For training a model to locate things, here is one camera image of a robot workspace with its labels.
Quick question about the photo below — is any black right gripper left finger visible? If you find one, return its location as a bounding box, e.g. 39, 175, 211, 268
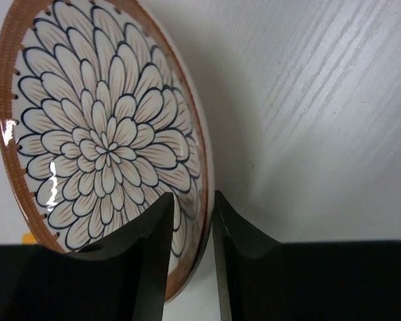
0, 192, 174, 320

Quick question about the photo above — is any floral patterned ceramic plate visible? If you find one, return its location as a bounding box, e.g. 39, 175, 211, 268
0, 1, 214, 301

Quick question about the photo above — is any yellow white checkered cloth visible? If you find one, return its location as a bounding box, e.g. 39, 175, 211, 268
21, 233, 37, 245

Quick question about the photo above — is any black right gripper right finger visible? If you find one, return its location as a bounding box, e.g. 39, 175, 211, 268
212, 191, 401, 320

